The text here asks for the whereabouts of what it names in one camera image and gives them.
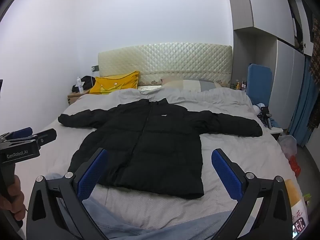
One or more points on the bed with grey bedding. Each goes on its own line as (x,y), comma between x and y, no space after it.
(75,140)

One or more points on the person's left hand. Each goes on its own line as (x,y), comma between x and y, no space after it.
(16,195)

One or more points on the patchwork pillow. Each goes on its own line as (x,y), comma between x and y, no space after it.
(190,84)

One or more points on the brown patterned hanging garment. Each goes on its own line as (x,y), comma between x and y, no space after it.
(314,80)

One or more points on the yellow bag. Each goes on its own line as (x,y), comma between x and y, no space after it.
(293,195)

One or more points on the blue curtain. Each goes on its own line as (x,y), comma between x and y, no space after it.
(302,105)

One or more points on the cream quilted headboard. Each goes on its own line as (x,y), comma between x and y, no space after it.
(175,60)

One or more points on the light blue cloth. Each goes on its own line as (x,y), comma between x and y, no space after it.
(258,107)

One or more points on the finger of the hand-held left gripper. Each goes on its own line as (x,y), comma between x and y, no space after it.
(23,132)
(46,136)

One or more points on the phone with lit screen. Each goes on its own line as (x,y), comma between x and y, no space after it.
(298,228)

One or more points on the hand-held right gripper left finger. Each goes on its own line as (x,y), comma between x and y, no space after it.
(91,177)

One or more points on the grey wall socket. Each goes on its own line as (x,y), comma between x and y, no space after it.
(95,68)

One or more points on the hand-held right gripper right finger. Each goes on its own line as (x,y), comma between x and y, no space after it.
(227,180)

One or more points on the clear plastic bag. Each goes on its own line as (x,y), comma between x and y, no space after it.
(287,145)

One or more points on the yellow pillow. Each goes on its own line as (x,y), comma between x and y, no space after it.
(112,82)

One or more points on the wooden nightstand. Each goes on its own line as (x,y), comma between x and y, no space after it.
(73,98)

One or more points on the white side table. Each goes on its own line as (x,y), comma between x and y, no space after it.
(275,131)

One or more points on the black bag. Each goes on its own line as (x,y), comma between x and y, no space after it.
(87,80)

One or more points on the red bag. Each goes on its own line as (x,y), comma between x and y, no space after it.
(295,166)

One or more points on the grey and white wardrobe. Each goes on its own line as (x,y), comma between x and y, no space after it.
(285,80)

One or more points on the white bottle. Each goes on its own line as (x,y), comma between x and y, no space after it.
(80,86)

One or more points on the black puffer jacket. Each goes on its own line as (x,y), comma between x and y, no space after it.
(155,150)

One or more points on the black gadget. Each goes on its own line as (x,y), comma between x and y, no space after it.
(265,115)

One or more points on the person's blue jeans legs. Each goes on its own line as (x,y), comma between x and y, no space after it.
(130,227)

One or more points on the group of small bottles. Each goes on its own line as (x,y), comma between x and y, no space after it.
(241,85)

